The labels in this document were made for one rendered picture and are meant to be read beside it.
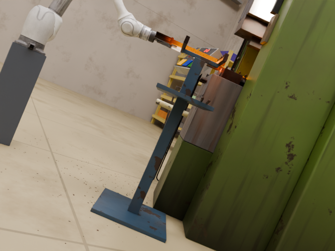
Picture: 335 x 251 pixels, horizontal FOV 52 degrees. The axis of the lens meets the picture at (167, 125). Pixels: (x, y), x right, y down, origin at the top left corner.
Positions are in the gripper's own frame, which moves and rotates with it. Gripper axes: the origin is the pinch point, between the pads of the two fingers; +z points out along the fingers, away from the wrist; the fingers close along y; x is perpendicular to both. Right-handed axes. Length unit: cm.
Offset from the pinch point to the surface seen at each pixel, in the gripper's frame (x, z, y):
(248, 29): 27.7, 36.8, 7.8
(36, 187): -100, -36, 64
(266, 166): -46, 70, 49
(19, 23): -3, -352, -561
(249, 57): 18, 50, -18
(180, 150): -60, 27, 22
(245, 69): 9, 51, -18
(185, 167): -68, 34, 22
